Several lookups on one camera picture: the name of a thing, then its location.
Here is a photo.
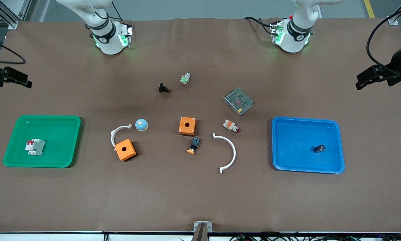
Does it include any white circuit breaker red switch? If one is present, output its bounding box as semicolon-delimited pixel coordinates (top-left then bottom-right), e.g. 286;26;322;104
24;138;46;156

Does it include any green plastic tray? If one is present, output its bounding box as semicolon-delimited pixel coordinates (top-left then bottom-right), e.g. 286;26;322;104
3;115;82;168

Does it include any blue plastic tray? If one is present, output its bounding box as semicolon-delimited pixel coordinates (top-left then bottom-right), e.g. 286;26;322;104
271;116;345;174

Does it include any white plastic arc clip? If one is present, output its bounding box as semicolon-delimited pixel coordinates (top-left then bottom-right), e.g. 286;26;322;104
111;124;133;151
212;133;237;174

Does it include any blue and white dome buzzer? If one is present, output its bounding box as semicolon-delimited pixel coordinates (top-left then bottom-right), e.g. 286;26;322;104
135;118;149;132

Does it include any metal mesh power supply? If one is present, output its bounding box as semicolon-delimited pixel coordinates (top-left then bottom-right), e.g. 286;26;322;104
223;87;254;116

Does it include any yellow mushroom push button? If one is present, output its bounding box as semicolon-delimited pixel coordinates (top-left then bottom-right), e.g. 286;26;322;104
187;137;201;155

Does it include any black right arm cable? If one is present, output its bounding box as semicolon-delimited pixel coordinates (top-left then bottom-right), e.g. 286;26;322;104
0;35;26;65

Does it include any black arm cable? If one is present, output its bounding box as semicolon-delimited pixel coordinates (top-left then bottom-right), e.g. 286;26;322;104
367;0;401;72
0;35;26;65

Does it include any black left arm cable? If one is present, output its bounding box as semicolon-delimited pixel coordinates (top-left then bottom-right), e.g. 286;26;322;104
367;0;401;72

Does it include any aluminium frame profile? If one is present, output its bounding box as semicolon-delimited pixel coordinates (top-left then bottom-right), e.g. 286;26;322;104
0;0;31;30

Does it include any orange push-button enclosure box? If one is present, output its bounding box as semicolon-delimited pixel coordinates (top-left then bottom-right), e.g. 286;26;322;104
179;116;197;136
115;139;137;162

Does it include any black base cable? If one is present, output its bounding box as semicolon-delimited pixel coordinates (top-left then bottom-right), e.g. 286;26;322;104
244;17;275;35

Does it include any black cable bundle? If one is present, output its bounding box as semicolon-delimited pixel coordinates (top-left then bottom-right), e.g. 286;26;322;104
229;232;401;241

